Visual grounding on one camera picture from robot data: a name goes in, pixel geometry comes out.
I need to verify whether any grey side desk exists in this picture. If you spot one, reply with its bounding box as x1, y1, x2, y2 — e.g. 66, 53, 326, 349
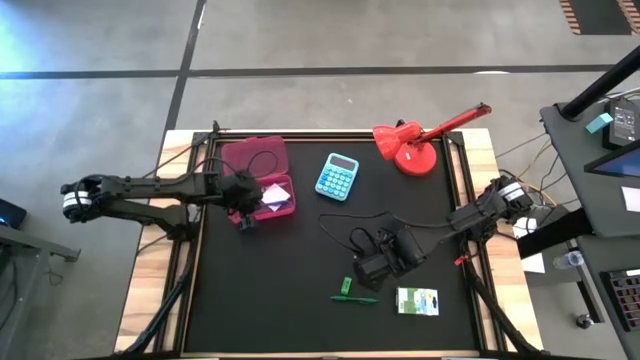
539, 97, 640, 239

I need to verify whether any red desk lamp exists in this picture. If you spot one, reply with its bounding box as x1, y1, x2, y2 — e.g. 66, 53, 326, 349
372, 102, 494, 178

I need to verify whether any black power adapter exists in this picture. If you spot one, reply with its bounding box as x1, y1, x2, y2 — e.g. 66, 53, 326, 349
602, 97, 640, 151

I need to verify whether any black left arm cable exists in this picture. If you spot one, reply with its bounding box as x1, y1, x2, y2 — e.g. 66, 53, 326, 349
197, 148, 280, 177

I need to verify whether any dark tablet screen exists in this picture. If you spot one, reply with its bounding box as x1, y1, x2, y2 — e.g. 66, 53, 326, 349
583, 143, 640, 179

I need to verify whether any white paper sheet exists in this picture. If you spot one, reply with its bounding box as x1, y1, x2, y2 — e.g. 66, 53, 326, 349
621, 185, 640, 214
519, 252, 547, 275

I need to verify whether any green white card box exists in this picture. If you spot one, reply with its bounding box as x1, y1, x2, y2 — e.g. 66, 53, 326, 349
396, 286, 441, 317

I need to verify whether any green pen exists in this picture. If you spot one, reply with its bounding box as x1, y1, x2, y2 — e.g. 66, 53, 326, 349
329, 294, 379, 306

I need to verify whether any grey metal stand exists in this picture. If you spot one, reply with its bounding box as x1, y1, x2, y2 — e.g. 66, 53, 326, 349
0, 224, 82, 360

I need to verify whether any black flat beam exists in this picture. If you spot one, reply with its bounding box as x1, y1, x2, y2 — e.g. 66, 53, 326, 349
516, 207, 595, 260

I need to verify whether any keyboard with coloured keys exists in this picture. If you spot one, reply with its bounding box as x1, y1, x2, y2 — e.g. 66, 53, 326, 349
599, 268, 640, 332

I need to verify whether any pink plastic pencil case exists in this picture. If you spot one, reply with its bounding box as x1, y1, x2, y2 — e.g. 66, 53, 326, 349
221, 135, 297, 225

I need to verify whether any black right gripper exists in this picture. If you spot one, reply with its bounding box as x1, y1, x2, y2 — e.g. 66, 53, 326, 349
352, 227, 409, 292

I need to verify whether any small teal box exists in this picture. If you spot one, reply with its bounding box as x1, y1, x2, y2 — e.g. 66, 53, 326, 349
585, 112, 615, 135

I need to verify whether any blue calculator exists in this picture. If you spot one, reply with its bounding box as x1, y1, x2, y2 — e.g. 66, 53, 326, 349
314, 152, 361, 203

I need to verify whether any clear water bottle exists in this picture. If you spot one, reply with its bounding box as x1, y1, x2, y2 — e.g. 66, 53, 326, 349
552, 249, 585, 271

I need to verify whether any white sticky note pad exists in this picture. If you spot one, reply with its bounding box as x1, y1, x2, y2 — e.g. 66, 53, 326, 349
260, 182, 292, 213

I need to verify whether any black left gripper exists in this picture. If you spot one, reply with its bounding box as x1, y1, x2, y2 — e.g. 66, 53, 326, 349
219, 169, 264, 232

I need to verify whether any grey desk with keyboard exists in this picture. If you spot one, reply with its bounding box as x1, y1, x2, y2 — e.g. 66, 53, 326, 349
574, 234, 640, 360

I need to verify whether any thick black pole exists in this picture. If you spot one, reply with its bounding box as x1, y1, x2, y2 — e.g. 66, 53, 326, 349
558, 45, 640, 122

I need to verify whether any black aluminium table frame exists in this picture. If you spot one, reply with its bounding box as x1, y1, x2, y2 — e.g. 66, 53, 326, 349
113, 119, 544, 360

